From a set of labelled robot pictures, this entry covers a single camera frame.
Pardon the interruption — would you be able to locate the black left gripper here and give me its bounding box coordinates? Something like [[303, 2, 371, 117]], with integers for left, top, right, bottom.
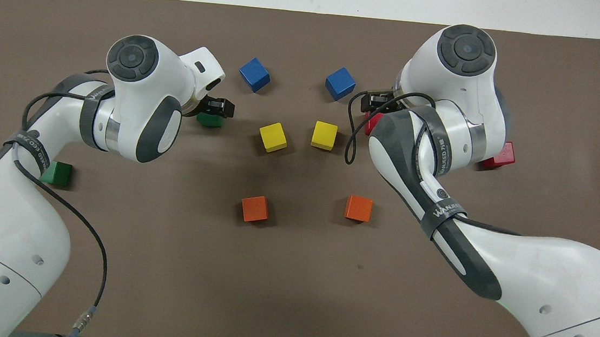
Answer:
[[196, 96, 236, 119]]

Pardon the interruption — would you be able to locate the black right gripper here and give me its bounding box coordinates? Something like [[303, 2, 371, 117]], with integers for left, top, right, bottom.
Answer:
[[360, 89, 397, 116]]

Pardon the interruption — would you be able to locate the green wooden block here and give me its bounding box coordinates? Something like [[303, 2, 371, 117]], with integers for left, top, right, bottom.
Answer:
[[196, 112, 225, 129], [39, 160, 73, 188]]

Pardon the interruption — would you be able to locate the red wooden block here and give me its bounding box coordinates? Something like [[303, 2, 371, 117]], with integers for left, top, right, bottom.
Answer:
[[480, 140, 517, 173], [364, 111, 385, 137]]

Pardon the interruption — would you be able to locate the blue wooden block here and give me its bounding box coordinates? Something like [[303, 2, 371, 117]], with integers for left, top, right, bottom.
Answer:
[[324, 65, 358, 103], [238, 56, 273, 94]]

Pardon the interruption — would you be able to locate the yellow wooden block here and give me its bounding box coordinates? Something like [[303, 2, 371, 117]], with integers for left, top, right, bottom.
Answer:
[[310, 120, 339, 152], [257, 121, 290, 154]]

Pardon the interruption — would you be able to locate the orange wooden block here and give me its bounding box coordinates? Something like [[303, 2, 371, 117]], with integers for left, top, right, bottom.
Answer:
[[240, 194, 271, 224], [344, 194, 374, 223]]

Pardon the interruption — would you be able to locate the brown table mat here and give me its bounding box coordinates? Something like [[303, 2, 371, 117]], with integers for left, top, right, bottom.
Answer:
[[0, 0, 600, 337]]

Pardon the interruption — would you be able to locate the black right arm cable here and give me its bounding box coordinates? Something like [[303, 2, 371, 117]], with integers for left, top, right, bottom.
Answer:
[[343, 87, 438, 173]]

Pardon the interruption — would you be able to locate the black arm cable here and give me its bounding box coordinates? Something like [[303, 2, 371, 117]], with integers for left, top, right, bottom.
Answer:
[[343, 87, 438, 173], [0, 62, 126, 337]]

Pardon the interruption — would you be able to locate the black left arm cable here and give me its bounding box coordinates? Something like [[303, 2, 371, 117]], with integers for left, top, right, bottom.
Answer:
[[0, 62, 126, 337]]

